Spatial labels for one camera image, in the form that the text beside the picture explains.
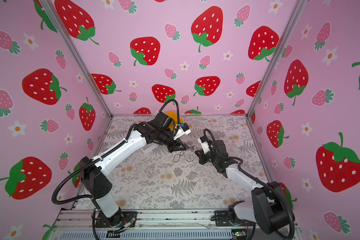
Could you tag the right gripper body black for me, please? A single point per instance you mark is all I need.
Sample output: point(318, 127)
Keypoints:
point(211, 158)

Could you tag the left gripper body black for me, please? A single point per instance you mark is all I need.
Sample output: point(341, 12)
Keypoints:
point(167, 140)

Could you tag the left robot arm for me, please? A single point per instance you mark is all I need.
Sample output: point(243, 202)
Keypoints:
point(92, 173)

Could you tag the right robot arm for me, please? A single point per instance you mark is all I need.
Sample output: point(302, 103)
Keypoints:
point(270, 209)

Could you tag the white plastic bin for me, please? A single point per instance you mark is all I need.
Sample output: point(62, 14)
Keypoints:
point(148, 148)

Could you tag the yellow plastic bin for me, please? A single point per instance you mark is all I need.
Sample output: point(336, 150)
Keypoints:
point(172, 115)

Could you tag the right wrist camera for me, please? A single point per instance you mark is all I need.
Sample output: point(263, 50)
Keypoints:
point(204, 142)

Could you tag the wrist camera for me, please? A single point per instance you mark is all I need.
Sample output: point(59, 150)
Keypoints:
point(183, 130)
point(204, 142)

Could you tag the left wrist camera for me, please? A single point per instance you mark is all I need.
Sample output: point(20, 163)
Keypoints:
point(183, 130)

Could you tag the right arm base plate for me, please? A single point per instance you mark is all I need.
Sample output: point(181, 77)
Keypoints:
point(226, 218)

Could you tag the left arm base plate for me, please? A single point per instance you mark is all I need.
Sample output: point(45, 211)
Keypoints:
point(119, 220)

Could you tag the aluminium frame rail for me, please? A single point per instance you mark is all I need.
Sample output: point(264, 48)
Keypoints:
point(183, 224)

